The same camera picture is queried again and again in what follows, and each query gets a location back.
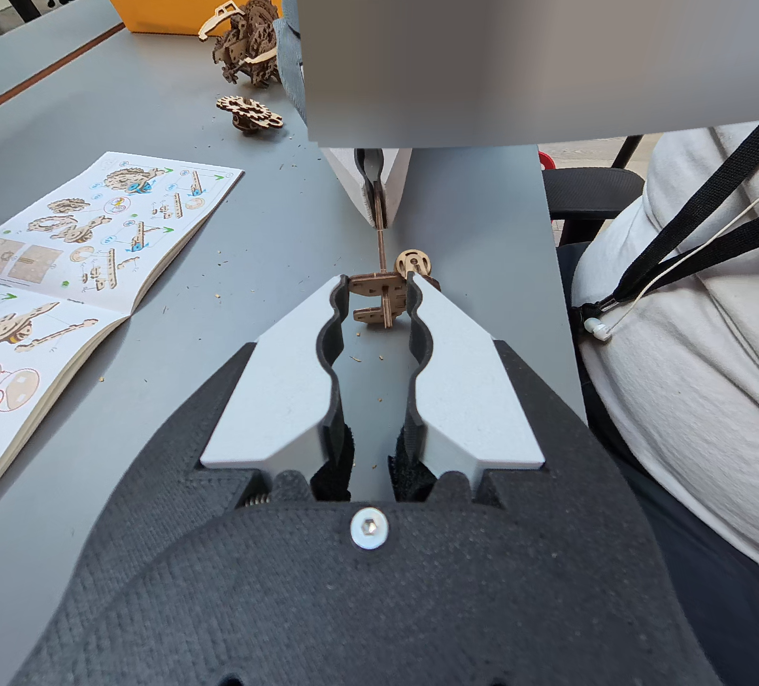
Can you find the person's dark trousers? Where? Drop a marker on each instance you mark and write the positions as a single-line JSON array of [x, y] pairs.
[[711, 609]]

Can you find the large wooden gear model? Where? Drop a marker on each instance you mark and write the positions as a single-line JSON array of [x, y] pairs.
[[246, 43]]

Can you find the illustrated instruction booklet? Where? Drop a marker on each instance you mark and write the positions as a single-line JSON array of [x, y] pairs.
[[118, 235]]

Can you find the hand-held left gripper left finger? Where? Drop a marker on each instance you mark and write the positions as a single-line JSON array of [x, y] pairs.
[[278, 395]]

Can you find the dark grey cloth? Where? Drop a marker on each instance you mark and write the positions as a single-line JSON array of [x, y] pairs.
[[290, 46]]

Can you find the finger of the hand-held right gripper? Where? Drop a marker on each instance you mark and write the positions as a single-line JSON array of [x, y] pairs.
[[396, 176], [347, 170]]

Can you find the thin wooden model strip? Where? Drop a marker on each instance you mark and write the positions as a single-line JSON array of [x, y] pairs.
[[380, 247]]

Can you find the small wooden gear assembly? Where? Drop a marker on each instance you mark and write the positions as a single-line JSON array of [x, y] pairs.
[[249, 110]]

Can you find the wooden model sub-assembly with wheel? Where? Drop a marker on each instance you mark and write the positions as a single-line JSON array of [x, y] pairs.
[[370, 286]]

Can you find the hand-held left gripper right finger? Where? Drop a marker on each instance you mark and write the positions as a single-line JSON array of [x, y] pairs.
[[468, 395]]

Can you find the small red object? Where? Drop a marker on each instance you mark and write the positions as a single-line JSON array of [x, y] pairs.
[[546, 161]]

